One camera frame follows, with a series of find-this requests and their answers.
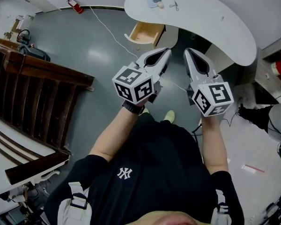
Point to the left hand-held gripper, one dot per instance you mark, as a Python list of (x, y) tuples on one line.
[(133, 95)]

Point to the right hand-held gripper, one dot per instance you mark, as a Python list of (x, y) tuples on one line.
[(213, 97)]

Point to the large wooden drawer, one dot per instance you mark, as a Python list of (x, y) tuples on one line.
[(145, 33)]

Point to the small beige round object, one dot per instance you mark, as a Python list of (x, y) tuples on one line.
[(160, 6)]

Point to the metal eyelash curler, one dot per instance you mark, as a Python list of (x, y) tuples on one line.
[(175, 5)]

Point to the person's right forearm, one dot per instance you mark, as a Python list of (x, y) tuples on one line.
[(213, 144)]

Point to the person's left forearm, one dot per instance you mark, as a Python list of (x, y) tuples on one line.
[(112, 137)]

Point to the white round table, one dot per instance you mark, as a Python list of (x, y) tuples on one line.
[(201, 15)]

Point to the person's left shoe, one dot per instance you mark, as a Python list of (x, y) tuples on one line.
[(146, 110)]

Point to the person's shoe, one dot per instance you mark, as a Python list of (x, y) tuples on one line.
[(146, 110), (169, 116)]

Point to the black wristwatch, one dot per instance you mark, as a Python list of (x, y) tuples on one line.
[(132, 107)]

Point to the person's right shoe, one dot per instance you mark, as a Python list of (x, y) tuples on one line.
[(169, 116)]

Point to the person's black trousers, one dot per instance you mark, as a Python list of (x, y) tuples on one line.
[(147, 118)]

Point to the red fire extinguisher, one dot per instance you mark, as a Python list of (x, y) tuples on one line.
[(76, 6)]

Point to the person's black shirt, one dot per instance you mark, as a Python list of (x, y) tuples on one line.
[(154, 172)]

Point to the pink strip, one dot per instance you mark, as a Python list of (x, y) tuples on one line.
[(253, 168)]

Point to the black bag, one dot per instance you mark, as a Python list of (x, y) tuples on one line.
[(35, 53)]

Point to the cardboard boxes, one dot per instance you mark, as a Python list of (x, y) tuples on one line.
[(21, 22)]

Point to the person's face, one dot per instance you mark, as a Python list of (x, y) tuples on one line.
[(166, 219)]

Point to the cluttered equipment cart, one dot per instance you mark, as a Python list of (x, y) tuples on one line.
[(21, 200)]

